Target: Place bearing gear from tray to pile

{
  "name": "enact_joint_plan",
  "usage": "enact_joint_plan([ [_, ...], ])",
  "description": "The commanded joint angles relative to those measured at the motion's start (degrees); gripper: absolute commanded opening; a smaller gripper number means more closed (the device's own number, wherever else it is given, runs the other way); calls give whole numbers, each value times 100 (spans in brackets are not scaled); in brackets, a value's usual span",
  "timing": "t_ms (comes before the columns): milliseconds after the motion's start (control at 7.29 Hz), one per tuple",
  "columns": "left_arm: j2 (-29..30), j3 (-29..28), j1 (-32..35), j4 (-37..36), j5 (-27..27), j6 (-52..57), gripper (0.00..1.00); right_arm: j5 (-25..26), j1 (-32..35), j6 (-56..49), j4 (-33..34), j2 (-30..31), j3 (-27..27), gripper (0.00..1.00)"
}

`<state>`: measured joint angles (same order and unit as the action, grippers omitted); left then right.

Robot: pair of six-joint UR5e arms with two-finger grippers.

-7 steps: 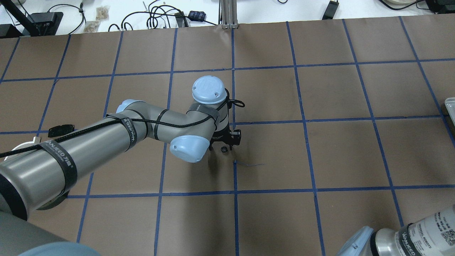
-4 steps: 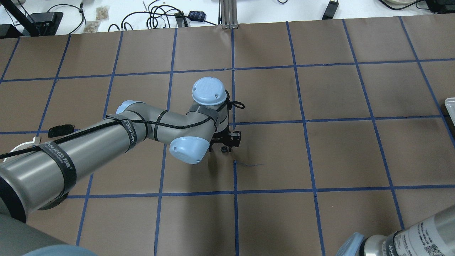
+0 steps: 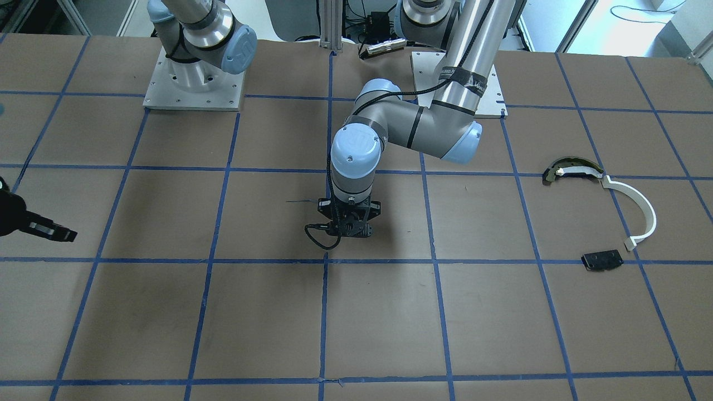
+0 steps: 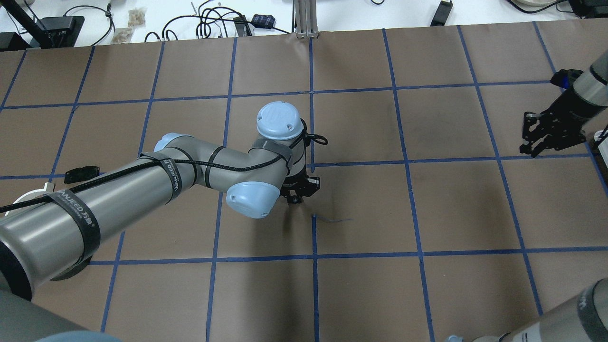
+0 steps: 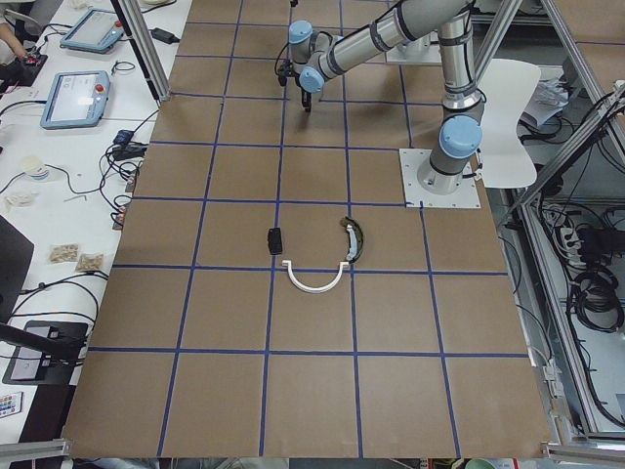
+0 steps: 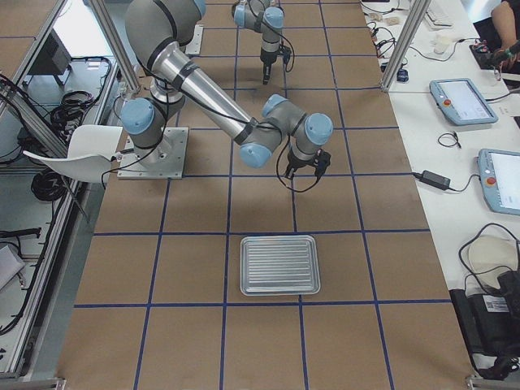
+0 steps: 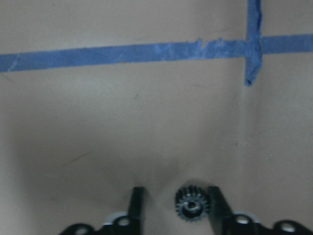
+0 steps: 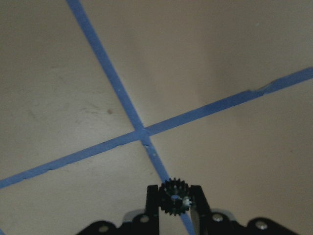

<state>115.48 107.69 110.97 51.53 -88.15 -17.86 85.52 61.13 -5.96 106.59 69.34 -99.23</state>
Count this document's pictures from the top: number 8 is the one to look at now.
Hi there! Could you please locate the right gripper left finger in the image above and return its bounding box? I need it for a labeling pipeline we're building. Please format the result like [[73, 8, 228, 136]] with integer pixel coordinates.
[[78, 185, 159, 235]]

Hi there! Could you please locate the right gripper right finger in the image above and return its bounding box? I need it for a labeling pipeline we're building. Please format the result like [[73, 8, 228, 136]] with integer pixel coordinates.
[[190, 186, 296, 235]]

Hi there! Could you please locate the black bearing gear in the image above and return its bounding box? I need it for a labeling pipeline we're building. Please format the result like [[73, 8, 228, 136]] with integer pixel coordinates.
[[158, 178, 192, 216]]

